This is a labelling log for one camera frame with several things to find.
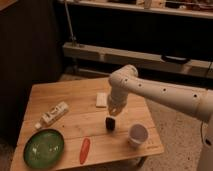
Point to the white sponge block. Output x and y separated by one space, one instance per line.
101 100

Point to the black handle on shelf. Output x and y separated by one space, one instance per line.
174 60

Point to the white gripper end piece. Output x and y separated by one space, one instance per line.
114 110

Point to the orange carrot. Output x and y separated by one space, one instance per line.
84 150

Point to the white plastic bottle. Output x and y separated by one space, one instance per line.
48 118

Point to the wooden shelf unit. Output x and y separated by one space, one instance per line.
119 34

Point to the black eraser block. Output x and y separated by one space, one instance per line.
110 123

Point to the white paper cup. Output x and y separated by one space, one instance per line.
137 135

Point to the green plate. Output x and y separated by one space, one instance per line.
43 149

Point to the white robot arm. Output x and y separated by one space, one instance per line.
195 102

